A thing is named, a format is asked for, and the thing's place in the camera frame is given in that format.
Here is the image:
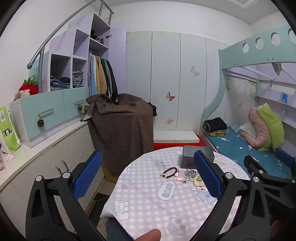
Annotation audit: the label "teal bunk bed frame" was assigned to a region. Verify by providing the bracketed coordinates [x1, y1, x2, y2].
[201, 25, 295, 128]

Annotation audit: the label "teal patterned mattress sheet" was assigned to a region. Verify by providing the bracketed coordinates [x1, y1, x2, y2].
[206, 125, 292, 179]

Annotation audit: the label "white pillow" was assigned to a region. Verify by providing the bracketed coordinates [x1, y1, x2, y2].
[240, 120, 257, 138]

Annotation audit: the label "person's left hand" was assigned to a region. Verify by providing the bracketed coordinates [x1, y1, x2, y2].
[135, 229, 162, 241]

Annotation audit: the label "person's right hand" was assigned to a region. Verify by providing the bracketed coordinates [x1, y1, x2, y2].
[270, 220, 282, 239]

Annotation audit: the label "folded dark clothes stack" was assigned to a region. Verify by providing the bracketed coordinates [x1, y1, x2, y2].
[202, 117, 228, 136]

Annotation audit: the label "folded jeans in shelf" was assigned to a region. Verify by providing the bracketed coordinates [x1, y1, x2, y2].
[50, 76, 71, 91]

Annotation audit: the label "pine cone ornament left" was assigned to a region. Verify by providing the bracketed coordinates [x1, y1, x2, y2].
[37, 118, 45, 128]

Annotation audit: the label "pine cone ornament right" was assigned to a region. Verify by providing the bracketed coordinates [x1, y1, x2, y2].
[77, 104, 83, 111]

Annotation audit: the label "green tissue pack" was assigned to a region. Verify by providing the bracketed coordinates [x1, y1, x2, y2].
[0, 104, 21, 154]

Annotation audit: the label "brown dotted cloth cover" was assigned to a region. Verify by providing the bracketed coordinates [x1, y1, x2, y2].
[85, 93, 154, 176]

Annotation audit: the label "red storage bench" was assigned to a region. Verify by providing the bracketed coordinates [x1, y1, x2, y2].
[154, 134, 205, 151]

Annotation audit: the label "pink checked tablecloth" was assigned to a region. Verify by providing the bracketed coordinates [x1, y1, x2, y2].
[100, 146, 251, 241]

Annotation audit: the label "beige butterfly sticker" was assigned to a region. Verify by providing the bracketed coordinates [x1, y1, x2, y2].
[190, 65, 200, 77]

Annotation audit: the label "white board on bench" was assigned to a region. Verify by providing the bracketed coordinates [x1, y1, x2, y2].
[154, 131, 200, 143]

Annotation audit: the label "silver chain necklace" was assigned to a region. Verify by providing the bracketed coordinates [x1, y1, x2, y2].
[184, 169, 199, 182]

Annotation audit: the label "lilac stepped shelf unit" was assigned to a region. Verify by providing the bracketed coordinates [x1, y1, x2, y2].
[38, 12, 127, 96]

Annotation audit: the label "yellow-green bead bracelet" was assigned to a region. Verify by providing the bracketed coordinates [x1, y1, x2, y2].
[193, 175, 205, 188]

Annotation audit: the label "dark red bead bracelet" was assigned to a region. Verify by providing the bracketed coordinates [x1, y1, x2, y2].
[162, 167, 180, 179]

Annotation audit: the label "white wardrobe doors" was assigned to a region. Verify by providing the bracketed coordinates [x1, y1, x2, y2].
[125, 31, 228, 133]

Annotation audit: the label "hanging clothes row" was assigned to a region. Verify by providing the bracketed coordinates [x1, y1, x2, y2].
[88, 52, 118, 103]

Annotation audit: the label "pink puffer jacket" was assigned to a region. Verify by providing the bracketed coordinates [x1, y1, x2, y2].
[240, 107, 271, 148]

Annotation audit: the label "pine cone ornament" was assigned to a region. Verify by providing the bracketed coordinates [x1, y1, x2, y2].
[37, 118, 45, 128]
[77, 104, 83, 111]

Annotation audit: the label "pink butterfly sticker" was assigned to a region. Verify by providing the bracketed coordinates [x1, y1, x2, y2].
[166, 91, 176, 101]

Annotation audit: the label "red strawberry plush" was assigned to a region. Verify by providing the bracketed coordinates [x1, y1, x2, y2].
[19, 74, 39, 95]

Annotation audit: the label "green pillow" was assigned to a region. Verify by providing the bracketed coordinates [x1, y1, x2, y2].
[256, 103, 285, 152]

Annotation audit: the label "teal drawer cabinet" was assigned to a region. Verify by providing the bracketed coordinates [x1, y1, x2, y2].
[9, 87, 89, 148]

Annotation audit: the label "grey metal tin box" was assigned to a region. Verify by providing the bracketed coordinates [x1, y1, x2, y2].
[181, 146, 215, 169]

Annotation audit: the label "white base cabinet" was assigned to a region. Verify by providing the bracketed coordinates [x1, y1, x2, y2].
[1, 122, 95, 235]

